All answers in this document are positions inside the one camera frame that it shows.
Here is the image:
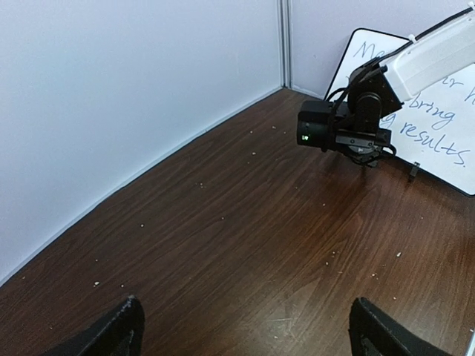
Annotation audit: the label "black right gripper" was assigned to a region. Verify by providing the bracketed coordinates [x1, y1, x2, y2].
[335, 128, 393, 168]

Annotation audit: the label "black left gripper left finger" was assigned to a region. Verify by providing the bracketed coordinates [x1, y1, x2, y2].
[44, 295, 145, 356]

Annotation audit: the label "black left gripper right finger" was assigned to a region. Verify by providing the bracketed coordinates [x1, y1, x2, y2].
[349, 297, 447, 355]

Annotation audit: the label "white whiteboard with writing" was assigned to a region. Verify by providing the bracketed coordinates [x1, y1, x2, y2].
[328, 28, 474, 196]

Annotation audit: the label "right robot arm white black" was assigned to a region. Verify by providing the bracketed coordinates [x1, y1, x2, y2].
[296, 4, 474, 167]

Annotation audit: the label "black whiteboard stand foot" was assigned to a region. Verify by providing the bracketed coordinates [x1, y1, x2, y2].
[408, 162, 420, 182]

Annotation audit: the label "black right camera cable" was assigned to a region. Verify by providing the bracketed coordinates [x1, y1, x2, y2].
[323, 85, 353, 112]

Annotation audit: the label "right aluminium corner post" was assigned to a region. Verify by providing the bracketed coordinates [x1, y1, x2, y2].
[278, 0, 292, 89]

